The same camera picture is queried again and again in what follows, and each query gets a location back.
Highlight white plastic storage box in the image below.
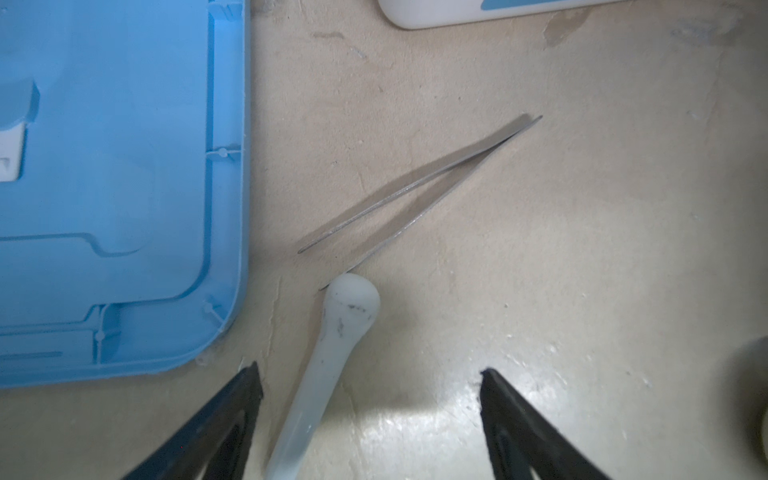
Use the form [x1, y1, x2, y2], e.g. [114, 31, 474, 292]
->
[378, 0, 616, 30]

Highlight blue plastic box lid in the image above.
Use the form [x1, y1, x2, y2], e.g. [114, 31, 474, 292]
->
[1, 1, 251, 388]

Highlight white pestle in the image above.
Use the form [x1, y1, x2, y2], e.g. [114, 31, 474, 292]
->
[265, 273, 381, 479]

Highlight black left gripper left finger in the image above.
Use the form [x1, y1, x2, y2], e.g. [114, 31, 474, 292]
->
[125, 362, 263, 480]

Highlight white evaporating dish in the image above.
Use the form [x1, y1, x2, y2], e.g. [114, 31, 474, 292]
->
[743, 336, 767, 464]

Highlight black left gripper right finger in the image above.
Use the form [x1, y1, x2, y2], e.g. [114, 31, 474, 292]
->
[479, 368, 609, 480]

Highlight metal tweezers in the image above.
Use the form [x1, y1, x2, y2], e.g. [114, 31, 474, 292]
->
[297, 114, 543, 274]

